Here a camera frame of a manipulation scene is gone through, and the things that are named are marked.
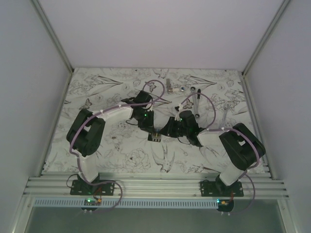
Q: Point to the controller board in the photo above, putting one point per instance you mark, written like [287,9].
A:
[92,202]
[224,202]

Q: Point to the aluminium frame rail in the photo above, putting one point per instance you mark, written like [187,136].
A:
[52,184]

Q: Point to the ratchet wrench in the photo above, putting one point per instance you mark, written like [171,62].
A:
[195,101]

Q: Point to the black handled screwdriver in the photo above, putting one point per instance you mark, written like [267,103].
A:
[198,93]

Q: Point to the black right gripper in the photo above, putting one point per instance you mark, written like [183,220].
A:
[168,130]

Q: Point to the aluminium corner post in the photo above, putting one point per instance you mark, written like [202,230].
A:
[54,38]
[267,34]

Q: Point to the silver open end wrench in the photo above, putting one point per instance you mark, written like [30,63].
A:
[226,109]

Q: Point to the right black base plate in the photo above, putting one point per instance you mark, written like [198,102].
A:
[218,189]

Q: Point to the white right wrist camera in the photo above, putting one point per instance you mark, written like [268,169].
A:
[179,109]

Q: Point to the clear plastic fuse box cover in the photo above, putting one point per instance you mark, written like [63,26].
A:
[156,136]

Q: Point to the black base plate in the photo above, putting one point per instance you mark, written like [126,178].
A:
[81,188]
[218,189]

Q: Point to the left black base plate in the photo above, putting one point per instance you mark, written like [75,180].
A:
[81,188]

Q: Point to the white slotted cable duct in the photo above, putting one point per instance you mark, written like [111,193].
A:
[129,203]

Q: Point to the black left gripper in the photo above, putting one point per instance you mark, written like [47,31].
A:
[150,124]

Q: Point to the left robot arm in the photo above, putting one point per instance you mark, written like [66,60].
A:
[86,132]

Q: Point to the right aluminium corner post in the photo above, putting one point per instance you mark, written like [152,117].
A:
[267,34]

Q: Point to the right controller board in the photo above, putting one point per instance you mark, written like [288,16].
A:
[224,202]

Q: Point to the left controller board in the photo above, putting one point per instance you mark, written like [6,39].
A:
[92,202]

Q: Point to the black fuse box base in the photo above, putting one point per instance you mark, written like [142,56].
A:
[149,137]

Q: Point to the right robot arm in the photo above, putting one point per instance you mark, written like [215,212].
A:
[240,144]

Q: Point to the left aluminium corner post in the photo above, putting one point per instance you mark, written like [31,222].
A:
[54,38]

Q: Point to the metal bracket block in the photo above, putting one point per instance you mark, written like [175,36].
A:
[169,86]

